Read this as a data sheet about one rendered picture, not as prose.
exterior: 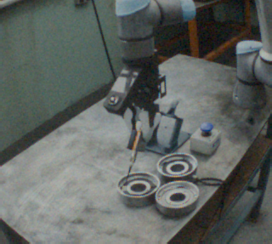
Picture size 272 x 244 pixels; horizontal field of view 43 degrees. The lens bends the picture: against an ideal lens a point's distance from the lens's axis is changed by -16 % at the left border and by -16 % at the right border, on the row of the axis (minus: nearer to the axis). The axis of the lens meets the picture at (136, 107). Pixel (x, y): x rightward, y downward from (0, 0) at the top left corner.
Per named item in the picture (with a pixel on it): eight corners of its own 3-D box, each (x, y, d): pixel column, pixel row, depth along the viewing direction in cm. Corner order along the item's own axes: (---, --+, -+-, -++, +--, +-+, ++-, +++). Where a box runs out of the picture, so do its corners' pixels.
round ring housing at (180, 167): (149, 180, 101) (148, 168, 99) (173, 161, 108) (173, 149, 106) (181, 192, 95) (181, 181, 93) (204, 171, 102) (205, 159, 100)
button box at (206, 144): (210, 156, 108) (211, 141, 105) (189, 150, 112) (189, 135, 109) (222, 142, 113) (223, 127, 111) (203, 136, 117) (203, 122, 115)
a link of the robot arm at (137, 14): (158, -7, 79) (124, -2, 76) (163, 36, 84) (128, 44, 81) (140, -10, 86) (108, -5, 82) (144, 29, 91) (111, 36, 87)
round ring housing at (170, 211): (194, 218, 85) (195, 208, 83) (151, 217, 87) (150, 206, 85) (201, 193, 93) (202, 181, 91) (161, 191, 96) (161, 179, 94)
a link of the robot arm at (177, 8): (171, -11, 93) (134, -6, 89) (197, -4, 85) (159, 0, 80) (173, 14, 97) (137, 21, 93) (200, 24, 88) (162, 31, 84)
